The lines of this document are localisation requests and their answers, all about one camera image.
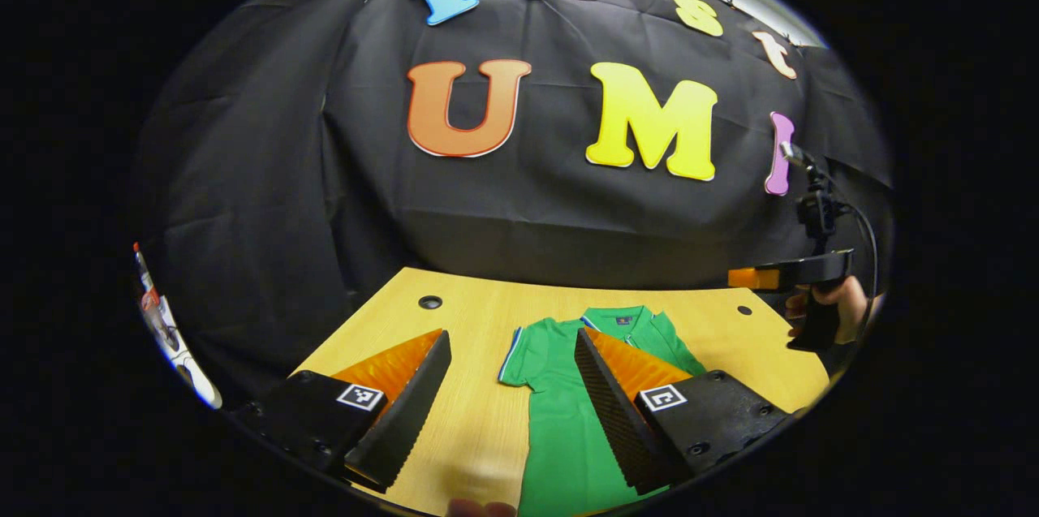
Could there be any black backdrop cloth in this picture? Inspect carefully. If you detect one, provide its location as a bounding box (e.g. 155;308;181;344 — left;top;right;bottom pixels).
134;0;894;408

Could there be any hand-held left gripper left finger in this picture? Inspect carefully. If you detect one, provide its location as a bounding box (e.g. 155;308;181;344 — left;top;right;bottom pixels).
231;328;453;493

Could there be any green T-shirt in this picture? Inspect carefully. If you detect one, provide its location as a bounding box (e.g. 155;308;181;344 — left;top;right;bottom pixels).
498;305;707;517

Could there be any black cable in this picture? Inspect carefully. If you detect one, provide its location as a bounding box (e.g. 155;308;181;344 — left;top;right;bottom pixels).
844;205;880;331

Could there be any white and red object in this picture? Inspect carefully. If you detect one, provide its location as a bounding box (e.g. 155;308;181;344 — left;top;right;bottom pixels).
132;241;222;410

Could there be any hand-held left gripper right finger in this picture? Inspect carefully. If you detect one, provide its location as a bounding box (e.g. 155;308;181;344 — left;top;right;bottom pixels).
574;327;792;496

